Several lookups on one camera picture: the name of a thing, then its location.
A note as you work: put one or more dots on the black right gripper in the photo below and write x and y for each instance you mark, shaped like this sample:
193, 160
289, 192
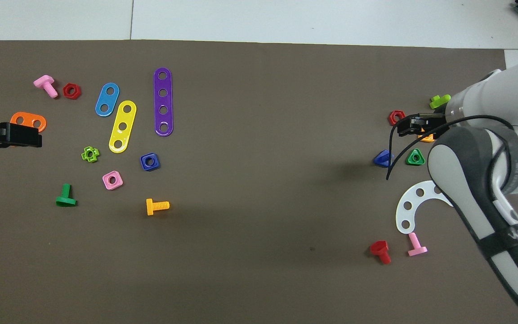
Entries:
434, 123

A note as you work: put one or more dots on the blue triangle-head screw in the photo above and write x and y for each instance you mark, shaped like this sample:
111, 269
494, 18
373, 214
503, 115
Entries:
381, 158

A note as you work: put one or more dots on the blue square nut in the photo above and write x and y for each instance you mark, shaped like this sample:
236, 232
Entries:
144, 165

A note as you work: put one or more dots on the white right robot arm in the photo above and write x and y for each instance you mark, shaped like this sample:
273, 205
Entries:
466, 171

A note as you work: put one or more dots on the orange square nut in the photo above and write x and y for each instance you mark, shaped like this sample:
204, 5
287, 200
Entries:
427, 138

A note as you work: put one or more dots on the red hexagon nut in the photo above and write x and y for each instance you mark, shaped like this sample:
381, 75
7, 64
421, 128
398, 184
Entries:
393, 118
66, 91

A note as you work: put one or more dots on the light green cross-head screw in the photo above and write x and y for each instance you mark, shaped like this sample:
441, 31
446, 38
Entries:
436, 102

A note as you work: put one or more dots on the green triangle nut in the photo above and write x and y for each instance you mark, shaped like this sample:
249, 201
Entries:
409, 161

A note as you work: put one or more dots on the pink plastic screw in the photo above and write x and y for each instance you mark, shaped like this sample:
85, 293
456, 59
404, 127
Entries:
416, 245
45, 82

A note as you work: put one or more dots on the light green cross nut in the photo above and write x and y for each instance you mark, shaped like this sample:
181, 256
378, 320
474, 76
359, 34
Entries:
84, 155

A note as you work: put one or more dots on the dark green plastic screw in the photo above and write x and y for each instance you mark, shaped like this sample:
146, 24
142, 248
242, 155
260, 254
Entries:
65, 191

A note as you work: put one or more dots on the pink square nut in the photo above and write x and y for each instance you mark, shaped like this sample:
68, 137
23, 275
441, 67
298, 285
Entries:
106, 183

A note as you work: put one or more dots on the red hexagon-head screw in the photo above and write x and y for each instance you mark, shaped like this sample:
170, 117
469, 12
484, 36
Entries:
378, 247

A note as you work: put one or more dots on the orange plastic screw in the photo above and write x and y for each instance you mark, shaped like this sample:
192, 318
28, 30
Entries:
151, 207

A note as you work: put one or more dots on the orange heart-shaped plate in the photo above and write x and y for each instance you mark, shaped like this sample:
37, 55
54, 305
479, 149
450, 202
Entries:
29, 118

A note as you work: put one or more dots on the white curved five-hole strip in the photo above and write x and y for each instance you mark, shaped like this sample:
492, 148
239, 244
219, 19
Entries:
412, 199

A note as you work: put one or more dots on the blue two-hole strip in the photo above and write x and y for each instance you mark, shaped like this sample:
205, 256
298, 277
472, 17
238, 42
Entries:
107, 100

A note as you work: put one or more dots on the yellow three-hole strip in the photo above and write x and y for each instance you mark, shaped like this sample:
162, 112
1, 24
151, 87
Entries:
125, 118

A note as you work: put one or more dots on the purple four-hole strip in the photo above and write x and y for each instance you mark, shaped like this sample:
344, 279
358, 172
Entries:
163, 101

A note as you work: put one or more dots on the brown table mat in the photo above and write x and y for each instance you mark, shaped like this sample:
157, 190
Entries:
259, 135

